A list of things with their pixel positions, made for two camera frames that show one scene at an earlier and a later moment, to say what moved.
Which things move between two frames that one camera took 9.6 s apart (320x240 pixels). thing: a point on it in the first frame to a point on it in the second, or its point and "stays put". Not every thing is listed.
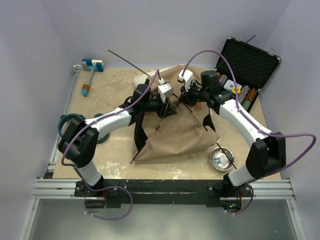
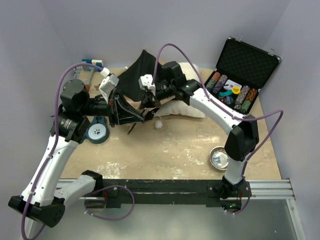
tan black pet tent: x=161 y=137 to x=128 y=85
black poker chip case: x=252 y=65 stays put
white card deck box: x=229 y=84 stays put
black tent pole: x=205 y=127 to x=131 y=128
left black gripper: x=166 y=109 to x=116 y=101
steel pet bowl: x=219 y=161 stays put
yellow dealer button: x=234 y=90 stays put
